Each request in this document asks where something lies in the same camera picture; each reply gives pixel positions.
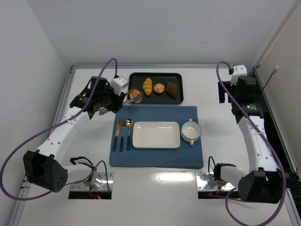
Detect round bread roll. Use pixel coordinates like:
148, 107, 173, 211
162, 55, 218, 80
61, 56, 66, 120
129, 89, 143, 104

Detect metal tongs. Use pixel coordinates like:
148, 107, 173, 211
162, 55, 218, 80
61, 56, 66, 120
99, 93, 143, 115

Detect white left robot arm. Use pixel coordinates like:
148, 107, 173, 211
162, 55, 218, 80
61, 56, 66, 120
23, 76, 128, 193

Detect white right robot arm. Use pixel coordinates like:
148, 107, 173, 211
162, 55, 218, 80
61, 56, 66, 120
214, 76, 285, 204

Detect striped yellow bread loaf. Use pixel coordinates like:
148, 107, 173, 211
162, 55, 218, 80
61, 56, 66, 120
143, 78, 152, 96

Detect black serving tray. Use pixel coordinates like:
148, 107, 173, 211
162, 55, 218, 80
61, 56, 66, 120
128, 72, 184, 105

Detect small round bun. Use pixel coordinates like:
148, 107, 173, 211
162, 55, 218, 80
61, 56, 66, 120
154, 83, 165, 94

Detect white rectangular plate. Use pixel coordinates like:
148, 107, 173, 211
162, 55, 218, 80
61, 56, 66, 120
132, 121, 181, 149

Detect blue cloth placemat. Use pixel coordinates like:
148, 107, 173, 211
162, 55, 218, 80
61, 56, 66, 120
109, 105, 204, 170

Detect dark brown croissant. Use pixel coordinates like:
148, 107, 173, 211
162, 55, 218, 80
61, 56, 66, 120
166, 81, 178, 98

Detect white soup bowl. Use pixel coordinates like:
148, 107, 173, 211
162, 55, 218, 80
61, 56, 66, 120
180, 119, 202, 145

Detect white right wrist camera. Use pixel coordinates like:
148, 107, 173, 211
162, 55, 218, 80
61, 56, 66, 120
230, 65, 247, 86

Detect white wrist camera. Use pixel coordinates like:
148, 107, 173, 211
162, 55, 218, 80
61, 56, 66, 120
230, 65, 247, 86
110, 76, 128, 95

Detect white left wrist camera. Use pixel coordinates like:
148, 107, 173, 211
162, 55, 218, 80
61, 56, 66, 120
110, 76, 128, 95

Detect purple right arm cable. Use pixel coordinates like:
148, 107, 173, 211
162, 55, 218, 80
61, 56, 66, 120
216, 61, 287, 224

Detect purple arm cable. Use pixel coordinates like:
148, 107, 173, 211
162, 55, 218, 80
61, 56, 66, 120
216, 61, 287, 224
0, 57, 118, 201

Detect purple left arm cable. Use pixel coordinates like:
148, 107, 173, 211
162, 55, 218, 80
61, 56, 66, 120
0, 57, 118, 201

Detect gold fork dark handle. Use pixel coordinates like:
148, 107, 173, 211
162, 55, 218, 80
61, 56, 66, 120
119, 120, 126, 152

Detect gold knife dark handle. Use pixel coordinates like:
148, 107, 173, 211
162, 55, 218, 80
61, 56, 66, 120
112, 120, 121, 151

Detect gold spoon dark handle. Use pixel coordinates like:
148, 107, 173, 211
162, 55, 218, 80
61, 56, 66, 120
126, 119, 134, 151

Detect black cable with grey plug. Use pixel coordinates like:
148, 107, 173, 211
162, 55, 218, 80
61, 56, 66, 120
261, 65, 280, 91

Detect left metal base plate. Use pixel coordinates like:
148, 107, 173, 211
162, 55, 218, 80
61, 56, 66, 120
70, 172, 114, 192

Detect metal base plate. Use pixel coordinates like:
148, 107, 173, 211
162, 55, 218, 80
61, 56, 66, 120
70, 172, 114, 192
196, 172, 234, 192

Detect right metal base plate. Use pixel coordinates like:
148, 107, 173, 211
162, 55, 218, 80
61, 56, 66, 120
196, 172, 234, 192

